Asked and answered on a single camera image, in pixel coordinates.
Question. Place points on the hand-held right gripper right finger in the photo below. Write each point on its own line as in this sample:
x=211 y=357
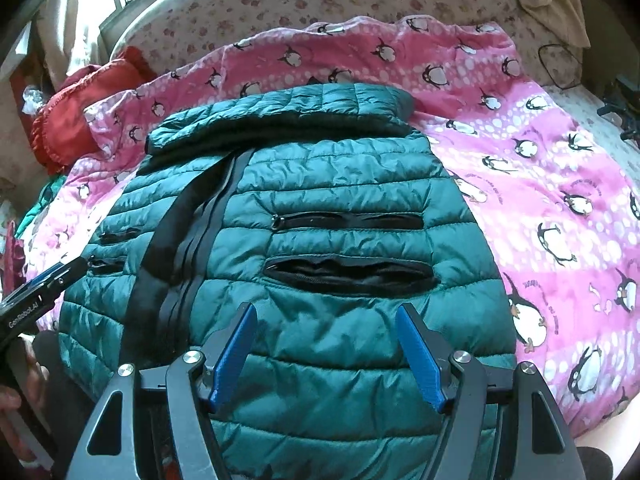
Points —
x=417 y=360

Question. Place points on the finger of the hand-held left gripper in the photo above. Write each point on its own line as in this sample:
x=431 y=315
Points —
x=50 y=276

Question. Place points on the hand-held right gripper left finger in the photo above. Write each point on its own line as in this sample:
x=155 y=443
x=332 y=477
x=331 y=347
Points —
x=235 y=355

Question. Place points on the dark green puffer jacket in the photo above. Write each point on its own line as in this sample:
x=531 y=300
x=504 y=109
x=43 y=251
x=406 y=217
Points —
x=325 y=200

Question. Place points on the person's left hand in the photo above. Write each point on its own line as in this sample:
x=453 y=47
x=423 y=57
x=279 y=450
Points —
x=30 y=385

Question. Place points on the dark red cloth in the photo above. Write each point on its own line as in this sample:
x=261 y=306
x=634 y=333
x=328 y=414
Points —
x=12 y=255

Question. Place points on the green cloth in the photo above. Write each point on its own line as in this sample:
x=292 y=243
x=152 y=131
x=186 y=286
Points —
x=42 y=205

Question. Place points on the red ruffled pillow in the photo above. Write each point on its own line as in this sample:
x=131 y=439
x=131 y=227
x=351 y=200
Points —
x=75 y=105

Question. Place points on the clear plastic bottle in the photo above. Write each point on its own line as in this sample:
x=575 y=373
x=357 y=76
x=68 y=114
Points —
x=32 y=99

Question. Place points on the person's leg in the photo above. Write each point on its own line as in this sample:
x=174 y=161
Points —
x=612 y=430

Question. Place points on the pink penguin print blanket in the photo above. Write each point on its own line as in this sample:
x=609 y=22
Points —
x=550 y=175

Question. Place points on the light curtain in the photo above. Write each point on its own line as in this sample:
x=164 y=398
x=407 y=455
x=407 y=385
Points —
x=70 y=25

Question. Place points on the black tripod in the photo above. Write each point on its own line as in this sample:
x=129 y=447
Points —
x=620 y=107

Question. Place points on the floral bed sheet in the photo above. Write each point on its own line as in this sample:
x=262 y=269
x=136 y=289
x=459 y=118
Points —
x=300 y=0

